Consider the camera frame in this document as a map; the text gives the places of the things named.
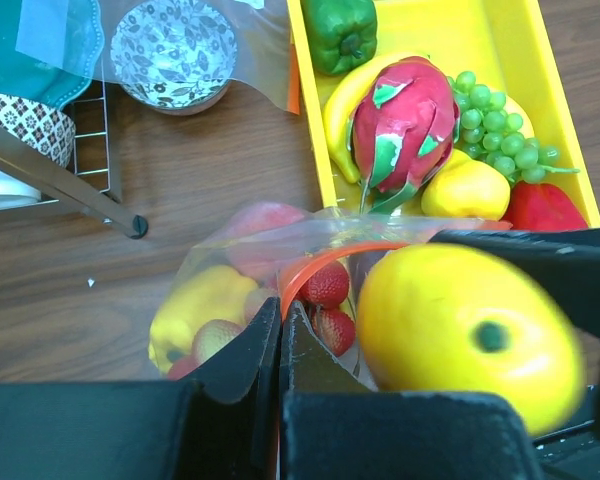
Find floral grey bowl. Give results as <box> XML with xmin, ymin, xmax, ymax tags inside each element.
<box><xmin>110</xmin><ymin>1</ymin><xmax>238</xmax><ymax>116</ymax></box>

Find yellow banana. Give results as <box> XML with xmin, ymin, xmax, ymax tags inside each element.
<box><xmin>322</xmin><ymin>52</ymin><xmax>536</xmax><ymax>185</ymax></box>

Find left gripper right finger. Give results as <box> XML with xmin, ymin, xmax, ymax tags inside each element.
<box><xmin>279</xmin><ymin>304</ymin><xmax>543</xmax><ymax>479</ymax></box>

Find green bell pepper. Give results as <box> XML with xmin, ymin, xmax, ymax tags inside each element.
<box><xmin>300</xmin><ymin>0</ymin><xmax>378</xmax><ymax>76</ymax></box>

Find teal scalloped plate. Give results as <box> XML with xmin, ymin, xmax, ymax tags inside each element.
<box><xmin>0</xmin><ymin>0</ymin><xmax>105</xmax><ymax>109</ymax></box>

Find clear bag with label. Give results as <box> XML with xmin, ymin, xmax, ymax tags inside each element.
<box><xmin>15</xmin><ymin>0</ymin><xmax>301</xmax><ymax>116</ymax></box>

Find yellow bell pepper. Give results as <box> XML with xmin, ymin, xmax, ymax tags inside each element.
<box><xmin>148</xmin><ymin>265</ymin><xmax>258</xmax><ymax>374</ymax></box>

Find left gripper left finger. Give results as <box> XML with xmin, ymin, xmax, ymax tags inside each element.
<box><xmin>177</xmin><ymin>297</ymin><xmax>280</xmax><ymax>479</ymax></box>

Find orange zip top bag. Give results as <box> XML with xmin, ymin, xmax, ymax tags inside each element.
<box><xmin>148</xmin><ymin>203</ymin><xmax>510</xmax><ymax>378</ymax></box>

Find yellow lemon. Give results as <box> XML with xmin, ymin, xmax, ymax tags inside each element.
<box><xmin>357</xmin><ymin>243</ymin><xmax>586</xmax><ymax>436</ymax></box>

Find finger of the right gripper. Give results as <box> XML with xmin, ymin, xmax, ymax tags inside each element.
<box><xmin>431</xmin><ymin>228</ymin><xmax>600</xmax><ymax>440</ymax></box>

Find red dragon fruit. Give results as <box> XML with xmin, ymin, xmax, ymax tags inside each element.
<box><xmin>346</xmin><ymin>56</ymin><xmax>460</xmax><ymax>214</ymax></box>

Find small yellow fruit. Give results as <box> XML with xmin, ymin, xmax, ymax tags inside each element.
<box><xmin>421</xmin><ymin>149</ymin><xmax>511</xmax><ymax>221</ymax></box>

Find green grapes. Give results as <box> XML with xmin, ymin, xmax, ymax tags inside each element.
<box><xmin>447</xmin><ymin>71</ymin><xmax>579</xmax><ymax>185</ymax></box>

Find metal dish rack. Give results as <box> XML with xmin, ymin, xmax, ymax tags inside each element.
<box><xmin>0</xmin><ymin>81</ymin><xmax>149</xmax><ymax>239</ymax></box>

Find red bell pepper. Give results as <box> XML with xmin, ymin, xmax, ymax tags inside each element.
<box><xmin>503</xmin><ymin>181</ymin><xmax>588</xmax><ymax>232</ymax></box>

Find yellow plastic tray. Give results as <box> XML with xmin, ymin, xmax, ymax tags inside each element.
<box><xmin>285</xmin><ymin>0</ymin><xmax>600</xmax><ymax>229</ymax></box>

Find pink peach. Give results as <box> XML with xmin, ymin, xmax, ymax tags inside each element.
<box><xmin>215</xmin><ymin>201</ymin><xmax>309</xmax><ymax>282</ymax></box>

